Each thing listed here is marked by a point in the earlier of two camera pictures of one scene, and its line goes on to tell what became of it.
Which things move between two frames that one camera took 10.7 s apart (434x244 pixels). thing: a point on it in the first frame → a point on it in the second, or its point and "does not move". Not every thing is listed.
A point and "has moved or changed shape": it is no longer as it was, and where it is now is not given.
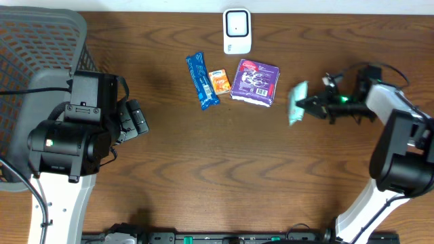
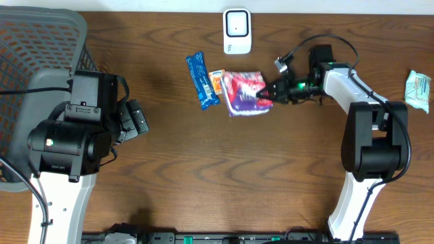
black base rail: [242, 237] does not move
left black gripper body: [134, 117] does not move
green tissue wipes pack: [298, 92] → [417, 90]
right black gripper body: [341, 106] → [297, 89]
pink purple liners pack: [255, 83] has moved or changed shape
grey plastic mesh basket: [40, 48] does not move
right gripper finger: [314, 99] → [270, 86]
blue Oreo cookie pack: [199, 72] does not move
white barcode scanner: [237, 30] does not move
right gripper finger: [314, 108] → [267, 93]
